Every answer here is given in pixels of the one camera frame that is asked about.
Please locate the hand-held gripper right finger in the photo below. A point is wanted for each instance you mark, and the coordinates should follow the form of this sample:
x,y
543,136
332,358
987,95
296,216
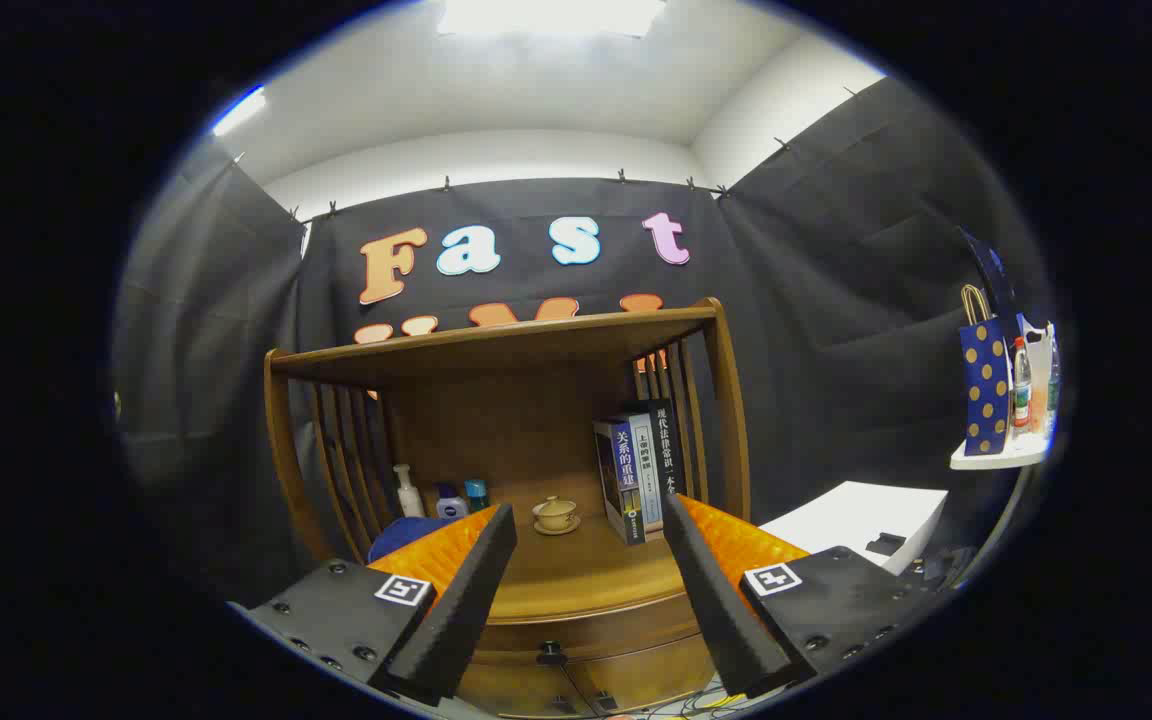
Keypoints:
x,y
716,610

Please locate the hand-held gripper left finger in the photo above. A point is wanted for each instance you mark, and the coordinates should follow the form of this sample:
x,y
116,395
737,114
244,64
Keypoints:
x,y
466,610

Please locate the wooden drawer with black knob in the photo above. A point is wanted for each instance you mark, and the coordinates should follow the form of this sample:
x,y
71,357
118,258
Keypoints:
x,y
626,655

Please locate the wooden countertop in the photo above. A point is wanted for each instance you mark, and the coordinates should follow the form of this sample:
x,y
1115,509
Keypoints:
x,y
586,570

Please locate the wooden cabinet with slatted sides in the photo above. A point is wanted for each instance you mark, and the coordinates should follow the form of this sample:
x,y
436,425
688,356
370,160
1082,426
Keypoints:
x,y
506,345

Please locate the blue folded towel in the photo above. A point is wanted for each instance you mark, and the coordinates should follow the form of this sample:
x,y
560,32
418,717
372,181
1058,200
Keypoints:
x,y
401,535

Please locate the white lotion bottle blue cap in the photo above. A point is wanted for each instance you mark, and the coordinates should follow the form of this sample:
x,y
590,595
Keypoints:
x,y
451,506

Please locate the teal clear bottle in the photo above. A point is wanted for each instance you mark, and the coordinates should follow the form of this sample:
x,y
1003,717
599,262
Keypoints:
x,y
477,496

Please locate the white pump bottle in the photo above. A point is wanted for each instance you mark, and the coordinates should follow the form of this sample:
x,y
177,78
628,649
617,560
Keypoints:
x,y
409,498

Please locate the yellow lidded tea cup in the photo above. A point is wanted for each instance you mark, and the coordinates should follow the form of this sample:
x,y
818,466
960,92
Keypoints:
x,y
556,515

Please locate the book with blue spine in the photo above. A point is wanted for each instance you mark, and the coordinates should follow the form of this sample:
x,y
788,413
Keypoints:
x,y
624,480

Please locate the white shelf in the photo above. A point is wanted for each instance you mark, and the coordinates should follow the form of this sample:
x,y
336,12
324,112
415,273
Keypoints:
x,y
1001,455

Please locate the black backdrop cloth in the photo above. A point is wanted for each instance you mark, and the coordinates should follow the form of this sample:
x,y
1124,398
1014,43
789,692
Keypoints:
x,y
836,300

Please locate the blue gold-dotted gift bag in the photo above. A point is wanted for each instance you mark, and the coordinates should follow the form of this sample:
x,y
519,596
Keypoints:
x,y
986,390

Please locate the clear plastic water bottle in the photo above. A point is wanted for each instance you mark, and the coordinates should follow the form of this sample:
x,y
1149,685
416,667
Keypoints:
x,y
1021,385

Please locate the ceiling light panel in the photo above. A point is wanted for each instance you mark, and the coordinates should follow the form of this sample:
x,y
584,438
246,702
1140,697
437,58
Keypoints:
x,y
546,15

